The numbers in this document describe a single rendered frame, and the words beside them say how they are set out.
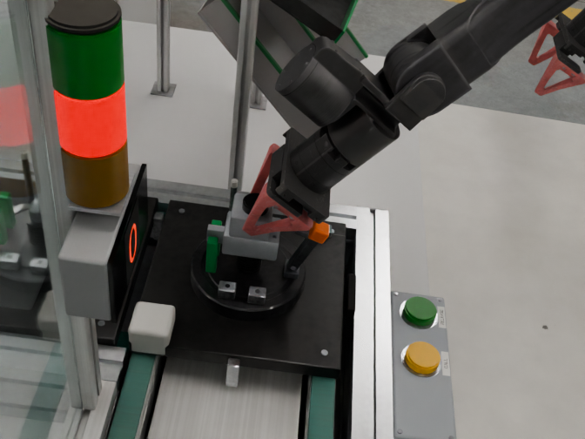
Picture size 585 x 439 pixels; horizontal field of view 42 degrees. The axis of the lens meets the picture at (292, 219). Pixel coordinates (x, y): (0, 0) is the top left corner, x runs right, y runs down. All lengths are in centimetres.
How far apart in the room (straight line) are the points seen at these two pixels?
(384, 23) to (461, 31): 283
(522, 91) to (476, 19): 259
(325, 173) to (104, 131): 30
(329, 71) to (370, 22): 282
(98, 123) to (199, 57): 99
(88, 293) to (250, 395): 34
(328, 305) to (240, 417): 17
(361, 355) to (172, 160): 53
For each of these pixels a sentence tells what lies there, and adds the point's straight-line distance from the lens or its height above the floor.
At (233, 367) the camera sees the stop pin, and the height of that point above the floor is 96.
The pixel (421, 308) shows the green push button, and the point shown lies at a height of 97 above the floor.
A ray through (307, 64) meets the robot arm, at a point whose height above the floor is 129.
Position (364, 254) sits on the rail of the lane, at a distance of 101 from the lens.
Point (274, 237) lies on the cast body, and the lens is 88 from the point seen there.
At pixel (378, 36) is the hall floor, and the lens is 346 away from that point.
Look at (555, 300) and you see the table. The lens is 120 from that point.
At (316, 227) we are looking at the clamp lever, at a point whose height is 107.
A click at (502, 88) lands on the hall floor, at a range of 331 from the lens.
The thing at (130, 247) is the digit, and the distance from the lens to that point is 65.
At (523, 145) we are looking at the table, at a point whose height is 86.
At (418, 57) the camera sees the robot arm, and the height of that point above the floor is 131.
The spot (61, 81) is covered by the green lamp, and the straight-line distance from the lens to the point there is 54.
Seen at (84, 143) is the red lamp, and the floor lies 132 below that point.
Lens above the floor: 167
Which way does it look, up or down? 43 degrees down
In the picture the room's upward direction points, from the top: 9 degrees clockwise
